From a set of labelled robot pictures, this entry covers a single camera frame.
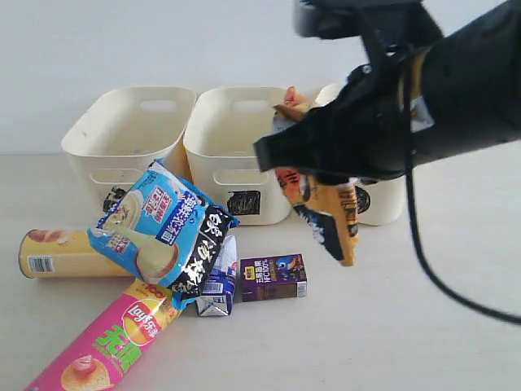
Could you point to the cream bin square mark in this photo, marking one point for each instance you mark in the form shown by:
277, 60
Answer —
219, 141

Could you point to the yellow Lay's chips can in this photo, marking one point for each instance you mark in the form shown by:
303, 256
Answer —
63, 254

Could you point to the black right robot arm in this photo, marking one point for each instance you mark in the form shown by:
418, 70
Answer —
421, 97

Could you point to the orange instant noodle packet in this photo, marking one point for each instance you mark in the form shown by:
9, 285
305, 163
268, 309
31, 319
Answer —
329, 211

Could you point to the pink Lay's chips can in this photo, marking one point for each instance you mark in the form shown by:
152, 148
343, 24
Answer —
103, 353

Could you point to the blue white milk carton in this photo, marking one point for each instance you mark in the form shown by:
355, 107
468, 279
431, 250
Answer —
217, 298

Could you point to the purple juice carton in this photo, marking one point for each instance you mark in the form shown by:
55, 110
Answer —
270, 278

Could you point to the cream bin triangle mark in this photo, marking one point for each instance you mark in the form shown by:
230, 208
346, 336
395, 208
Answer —
122, 132

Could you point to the blue instant noodle packet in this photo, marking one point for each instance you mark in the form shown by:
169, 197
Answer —
166, 232

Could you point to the cream bin circle mark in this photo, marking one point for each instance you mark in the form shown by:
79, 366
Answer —
378, 202

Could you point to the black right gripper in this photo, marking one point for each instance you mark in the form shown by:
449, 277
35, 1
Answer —
367, 131

